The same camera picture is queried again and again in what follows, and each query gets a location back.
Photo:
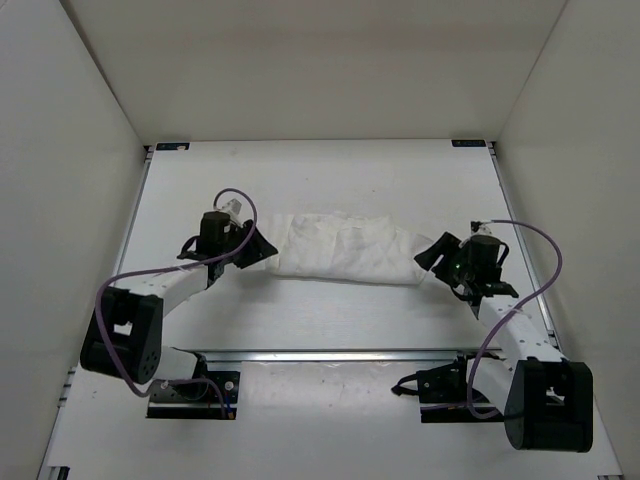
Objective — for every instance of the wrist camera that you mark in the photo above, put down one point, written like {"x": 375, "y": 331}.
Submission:
{"x": 481, "y": 233}
{"x": 232, "y": 208}

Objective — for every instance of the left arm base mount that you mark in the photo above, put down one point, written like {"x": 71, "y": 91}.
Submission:
{"x": 199, "y": 401}

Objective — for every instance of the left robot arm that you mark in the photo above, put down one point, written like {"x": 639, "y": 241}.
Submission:
{"x": 124, "y": 337}

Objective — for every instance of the blue corner label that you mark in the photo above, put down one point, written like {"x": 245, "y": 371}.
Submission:
{"x": 172, "y": 146}
{"x": 468, "y": 143}

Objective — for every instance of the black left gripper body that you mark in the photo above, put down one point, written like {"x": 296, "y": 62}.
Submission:
{"x": 230, "y": 244}

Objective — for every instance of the white pleated skirt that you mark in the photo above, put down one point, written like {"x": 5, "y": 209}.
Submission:
{"x": 340, "y": 247}

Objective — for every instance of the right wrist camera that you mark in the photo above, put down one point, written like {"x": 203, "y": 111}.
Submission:
{"x": 481, "y": 233}

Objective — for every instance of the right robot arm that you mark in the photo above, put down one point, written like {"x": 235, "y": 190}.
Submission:
{"x": 516, "y": 377}

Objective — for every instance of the left blue corner label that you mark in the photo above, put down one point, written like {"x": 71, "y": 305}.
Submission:
{"x": 172, "y": 146}

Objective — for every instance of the right blue corner label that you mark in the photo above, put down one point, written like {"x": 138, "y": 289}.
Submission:
{"x": 468, "y": 143}

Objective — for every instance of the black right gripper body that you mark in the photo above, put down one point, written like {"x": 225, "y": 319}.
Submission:
{"x": 456, "y": 270}

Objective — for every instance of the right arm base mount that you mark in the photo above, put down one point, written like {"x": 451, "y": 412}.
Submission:
{"x": 442, "y": 393}

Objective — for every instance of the aluminium table front rail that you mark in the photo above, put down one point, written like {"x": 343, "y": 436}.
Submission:
{"x": 325, "y": 356}

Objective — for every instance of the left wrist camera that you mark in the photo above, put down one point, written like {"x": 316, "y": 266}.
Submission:
{"x": 232, "y": 208}

